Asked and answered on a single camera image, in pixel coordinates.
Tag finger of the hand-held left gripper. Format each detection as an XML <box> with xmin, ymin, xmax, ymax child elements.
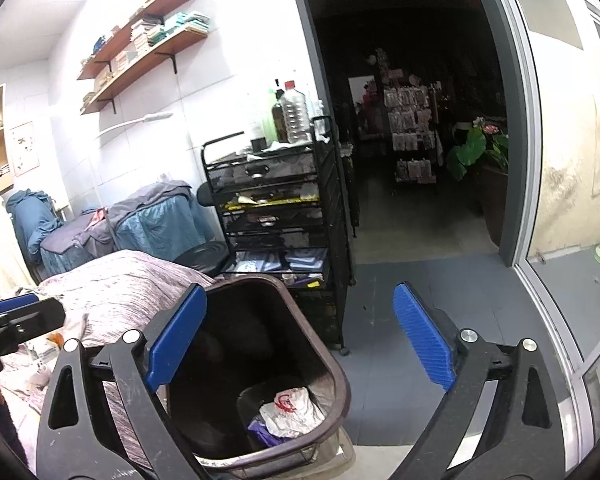
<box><xmin>0</xmin><ymin>293</ymin><xmax>40</xmax><ymax>317</ymax></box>
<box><xmin>0</xmin><ymin>298</ymin><xmax>67</xmax><ymax>356</ymax></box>

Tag wooden wall shelf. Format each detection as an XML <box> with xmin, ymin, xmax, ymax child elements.
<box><xmin>80</xmin><ymin>25</ymin><xmax>211</xmax><ymax>116</ymax></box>
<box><xmin>77</xmin><ymin>0</ymin><xmax>202</xmax><ymax>81</ymax></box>

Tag brown plastic trash bin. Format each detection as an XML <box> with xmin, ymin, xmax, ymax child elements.
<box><xmin>167</xmin><ymin>274</ymin><xmax>352</xmax><ymax>478</ymax></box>

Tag white bag with red print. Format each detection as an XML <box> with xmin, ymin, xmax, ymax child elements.
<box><xmin>259</xmin><ymin>387</ymin><xmax>327</xmax><ymax>438</ymax></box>

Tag green pump bottle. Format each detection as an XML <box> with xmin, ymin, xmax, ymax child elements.
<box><xmin>264</xmin><ymin>87</ymin><xmax>281</xmax><ymax>136</ymax></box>

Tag display rack of packets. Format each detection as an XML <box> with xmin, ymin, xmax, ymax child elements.
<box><xmin>382</xmin><ymin>82</ymin><xmax>443</xmax><ymax>196</ymax></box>

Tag grey paper sheet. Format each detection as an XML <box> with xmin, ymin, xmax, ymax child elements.
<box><xmin>502</xmin><ymin>0</ymin><xmax>585</xmax><ymax>50</ymax></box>

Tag black chair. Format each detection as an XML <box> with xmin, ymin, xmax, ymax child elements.
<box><xmin>172</xmin><ymin>182</ymin><xmax>231</xmax><ymax>278</ymax></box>

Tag clear bottle with red cap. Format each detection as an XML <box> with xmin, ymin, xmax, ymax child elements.
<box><xmin>281</xmin><ymin>80</ymin><xmax>311</xmax><ymax>144</ymax></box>

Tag white floor lamp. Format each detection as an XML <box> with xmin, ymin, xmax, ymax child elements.
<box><xmin>97</xmin><ymin>111</ymin><xmax>173</xmax><ymax>138</ymax></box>

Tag purple wrapper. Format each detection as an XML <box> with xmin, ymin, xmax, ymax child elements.
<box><xmin>247</xmin><ymin>417</ymin><xmax>286</xmax><ymax>448</ymax></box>

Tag grey door frame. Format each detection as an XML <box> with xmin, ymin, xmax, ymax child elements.
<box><xmin>284</xmin><ymin>0</ymin><xmax>341</xmax><ymax>126</ymax></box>

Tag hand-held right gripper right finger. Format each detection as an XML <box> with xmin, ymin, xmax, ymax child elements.
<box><xmin>392</xmin><ymin>282</ymin><xmax>567</xmax><ymax>480</ymax></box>

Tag blue cloth heap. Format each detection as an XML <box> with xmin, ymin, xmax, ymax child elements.
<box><xmin>6</xmin><ymin>189</ymin><xmax>63</xmax><ymax>267</ymax></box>

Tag wall poster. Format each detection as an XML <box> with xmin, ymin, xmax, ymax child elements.
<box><xmin>7</xmin><ymin>121</ymin><xmax>41</xmax><ymax>177</ymax></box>

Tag grey covered massage bed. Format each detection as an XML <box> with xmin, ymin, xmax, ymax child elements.
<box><xmin>40</xmin><ymin>179</ymin><xmax>217</xmax><ymax>272</ymax></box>

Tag dark brown bottle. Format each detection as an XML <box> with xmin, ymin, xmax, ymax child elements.
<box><xmin>270</xmin><ymin>80</ymin><xmax>287</xmax><ymax>143</ymax></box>

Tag wooden wall shelves with books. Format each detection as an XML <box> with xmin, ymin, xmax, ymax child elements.
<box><xmin>82</xmin><ymin>10</ymin><xmax>211</xmax><ymax>108</ymax></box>

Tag glass sliding door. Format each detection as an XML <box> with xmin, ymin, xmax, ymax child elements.
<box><xmin>472</xmin><ymin>0</ymin><xmax>600</xmax><ymax>441</ymax></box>

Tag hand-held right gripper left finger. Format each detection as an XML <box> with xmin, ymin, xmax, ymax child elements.
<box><xmin>36</xmin><ymin>284</ymin><xmax>216</xmax><ymax>480</ymax></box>

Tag potted plant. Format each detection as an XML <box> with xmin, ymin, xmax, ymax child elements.
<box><xmin>447</xmin><ymin>116</ymin><xmax>511</xmax><ymax>241</ymax></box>

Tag black rolling cart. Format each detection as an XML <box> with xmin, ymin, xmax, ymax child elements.
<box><xmin>201</xmin><ymin>116</ymin><xmax>357</xmax><ymax>356</ymax></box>

